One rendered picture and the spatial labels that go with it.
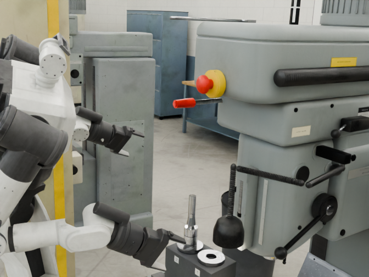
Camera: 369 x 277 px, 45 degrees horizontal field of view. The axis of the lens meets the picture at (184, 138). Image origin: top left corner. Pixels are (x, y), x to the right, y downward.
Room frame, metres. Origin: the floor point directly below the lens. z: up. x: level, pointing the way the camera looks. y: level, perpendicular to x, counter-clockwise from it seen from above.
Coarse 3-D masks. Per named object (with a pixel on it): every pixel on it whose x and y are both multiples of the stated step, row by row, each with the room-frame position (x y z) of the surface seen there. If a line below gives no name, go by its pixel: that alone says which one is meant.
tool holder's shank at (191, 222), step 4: (192, 196) 1.37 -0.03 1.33; (192, 200) 1.37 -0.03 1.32; (188, 204) 1.38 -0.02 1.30; (192, 204) 1.37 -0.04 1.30; (188, 208) 1.38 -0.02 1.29; (192, 208) 1.37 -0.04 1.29; (188, 212) 1.38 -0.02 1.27; (192, 212) 1.37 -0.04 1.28; (188, 216) 1.37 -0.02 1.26; (192, 216) 1.37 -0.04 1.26; (188, 220) 1.37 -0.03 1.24; (192, 220) 1.37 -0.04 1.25; (188, 224) 1.37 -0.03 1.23; (192, 224) 1.37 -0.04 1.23
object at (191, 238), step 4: (184, 232) 1.37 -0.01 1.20; (188, 232) 1.36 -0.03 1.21; (192, 232) 1.36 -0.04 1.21; (196, 232) 1.37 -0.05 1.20; (184, 236) 1.37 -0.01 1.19; (188, 236) 1.36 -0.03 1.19; (192, 236) 1.36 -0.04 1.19; (196, 236) 1.37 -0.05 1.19; (188, 240) 1.36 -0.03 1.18; (192, 240) 1.36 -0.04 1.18; (196, 240) 1.37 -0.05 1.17; (188, 244) 1.36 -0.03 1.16; (192, 244) 1.36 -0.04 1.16; (196, 244) 1.37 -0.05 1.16
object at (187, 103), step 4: (176, 100) 1.03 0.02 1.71; (180, 100) 1.03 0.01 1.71; (184, 100) 1.04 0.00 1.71; (188, 100) 1.04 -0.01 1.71; (192, 100) 1.05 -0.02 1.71; (196, 100) 1.06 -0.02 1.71; (200, 100) 1.07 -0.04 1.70; (204, 100) 1.07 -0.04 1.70; (208, 100) 1.08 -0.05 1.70; (212, 100) 1.09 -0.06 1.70; (216, 100) 1.09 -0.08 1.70; (220, 100) 1.10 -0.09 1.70; (176, 104) 1.02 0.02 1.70; (180, 104) 1.03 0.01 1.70; (184, 104) 1.03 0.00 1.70; (188, 104) 1.04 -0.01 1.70; (192, 104) 1.04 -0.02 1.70; (196, 104) 1.06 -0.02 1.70
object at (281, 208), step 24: (240, 144) 1.10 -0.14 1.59; (264, 144) 1.03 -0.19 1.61; (312, 144) 1.03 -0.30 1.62; (264, 168) 1.02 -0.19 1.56; (288, 168) 0.99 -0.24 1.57; (312, 168) 1.02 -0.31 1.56; (264, 192) 1.01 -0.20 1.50; (288, 192) 0.99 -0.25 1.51; (312, 192) 1.03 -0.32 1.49; (264, 216) 1.00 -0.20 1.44; (288, 216) 0.99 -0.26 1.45; (264, 240) 1.00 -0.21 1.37; (288, 240) 0.99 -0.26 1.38
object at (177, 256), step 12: (168, 252) 1.37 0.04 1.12; (180, 252) 1.35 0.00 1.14; (192, 252) 1.34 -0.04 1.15; (204, 252) 1.33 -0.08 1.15; (216, 252) 1.33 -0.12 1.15; (168, 264) 1.37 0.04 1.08; (180, 264) 1.33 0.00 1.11; (192, 264) 1.29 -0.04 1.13; (204, 264) 1.27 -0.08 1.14; (216, 264) 1.27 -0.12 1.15; (228, 264) 1.28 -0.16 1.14; (168, 276) 1.37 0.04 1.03; (180, 276) 1.32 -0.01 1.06; (192, 276) 1.28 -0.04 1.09; (204, 276) 1.24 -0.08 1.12; (216, 276) 1.24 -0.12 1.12; (228, 276) 1.28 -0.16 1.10
